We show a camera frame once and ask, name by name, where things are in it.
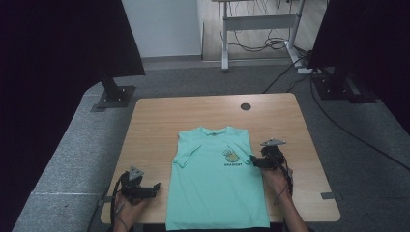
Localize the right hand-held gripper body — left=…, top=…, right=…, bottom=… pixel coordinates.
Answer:
left=259, top=137, right=287, bottom=171

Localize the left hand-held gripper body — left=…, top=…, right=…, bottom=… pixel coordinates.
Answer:
left=120, top=165, right=149, bottom=206

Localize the mint green t-shirt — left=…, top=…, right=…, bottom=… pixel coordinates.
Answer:
left=165, top=125, right=271, bottom=232

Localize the person's right hand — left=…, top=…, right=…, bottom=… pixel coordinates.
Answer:
left=260, top=166, right=295, bottom=202

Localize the person's left hand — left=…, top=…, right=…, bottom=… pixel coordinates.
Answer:
left=112, top=192, right=145, bottom=226

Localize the black metal stand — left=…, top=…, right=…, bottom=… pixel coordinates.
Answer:
left=95, top=69, right=137, bottom=110
left=310, top=66, right=379, bottom=104

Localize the black curtain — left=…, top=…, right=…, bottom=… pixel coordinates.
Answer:
left=307, top=0, right=410, bottom=136
left=0, top=0, right=146, bottom=232

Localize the right hand-held gripper cable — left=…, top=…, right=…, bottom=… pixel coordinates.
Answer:
left=273, top=156, right=295, bottom=206

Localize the long black floor cable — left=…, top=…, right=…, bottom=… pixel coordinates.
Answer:
left=308, top=72, right=410, bottom=172

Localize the short black floor cable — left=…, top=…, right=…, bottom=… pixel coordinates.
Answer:
left=261, top=54, right=311, bottom=95

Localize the tangle of dark cables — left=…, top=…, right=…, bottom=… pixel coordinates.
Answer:
left=225, top=0, right=293, bottom=53

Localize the white desk frame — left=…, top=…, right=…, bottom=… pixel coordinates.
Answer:
left=211, top=0, right=308, bottom=73

